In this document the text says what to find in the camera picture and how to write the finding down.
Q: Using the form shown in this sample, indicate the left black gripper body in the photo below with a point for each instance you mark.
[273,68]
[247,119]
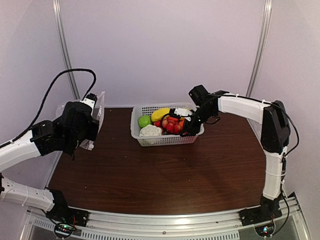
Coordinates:
[75,141]

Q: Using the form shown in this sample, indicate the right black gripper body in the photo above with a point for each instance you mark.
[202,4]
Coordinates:
[204,115]

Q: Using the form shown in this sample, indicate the clear dotted zip bag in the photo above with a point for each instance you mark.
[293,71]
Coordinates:
[98,113]

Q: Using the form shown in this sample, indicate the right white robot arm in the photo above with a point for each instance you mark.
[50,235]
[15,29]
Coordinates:
[274,137]

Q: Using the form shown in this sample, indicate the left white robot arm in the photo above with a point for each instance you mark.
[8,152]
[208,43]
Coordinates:
[39,140]

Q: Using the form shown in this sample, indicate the orange carrot toy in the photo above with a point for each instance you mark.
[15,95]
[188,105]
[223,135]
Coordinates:
[181,122]

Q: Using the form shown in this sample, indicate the red lychee bunch toy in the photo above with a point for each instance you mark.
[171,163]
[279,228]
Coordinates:
[169,126]

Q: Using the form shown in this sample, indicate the white cauliflower toy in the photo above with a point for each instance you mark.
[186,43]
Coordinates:
[150,131]

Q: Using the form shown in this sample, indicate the green apple toy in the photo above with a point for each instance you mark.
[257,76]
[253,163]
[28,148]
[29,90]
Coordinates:
[144,121]

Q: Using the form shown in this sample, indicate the white plastic basket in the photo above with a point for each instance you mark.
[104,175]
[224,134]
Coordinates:
[163,140]

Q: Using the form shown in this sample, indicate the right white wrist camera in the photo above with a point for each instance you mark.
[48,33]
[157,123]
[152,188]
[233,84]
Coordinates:
[183,112]

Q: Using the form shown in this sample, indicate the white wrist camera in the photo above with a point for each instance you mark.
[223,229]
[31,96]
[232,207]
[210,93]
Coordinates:
[183,112]
[90,100]

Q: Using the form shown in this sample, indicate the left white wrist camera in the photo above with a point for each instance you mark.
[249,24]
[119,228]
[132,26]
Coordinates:
[90,100]

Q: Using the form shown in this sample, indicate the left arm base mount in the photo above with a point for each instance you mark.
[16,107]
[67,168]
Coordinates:
[66,220]

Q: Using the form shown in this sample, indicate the curved aluminium front rail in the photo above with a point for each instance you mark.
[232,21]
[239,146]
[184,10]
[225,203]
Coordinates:
[221,225]

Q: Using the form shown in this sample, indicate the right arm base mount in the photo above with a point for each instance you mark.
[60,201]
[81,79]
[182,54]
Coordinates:
[260,217]

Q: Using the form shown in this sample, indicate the left aluminium frame post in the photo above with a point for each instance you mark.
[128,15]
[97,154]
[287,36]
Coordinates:
[64,48]

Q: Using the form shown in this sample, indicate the aluminium frame post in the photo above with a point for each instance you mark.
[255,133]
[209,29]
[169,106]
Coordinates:
[64,48]
[263,36]

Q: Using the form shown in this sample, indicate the right aluminium frame post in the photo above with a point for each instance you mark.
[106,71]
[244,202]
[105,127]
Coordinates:
[263,36]

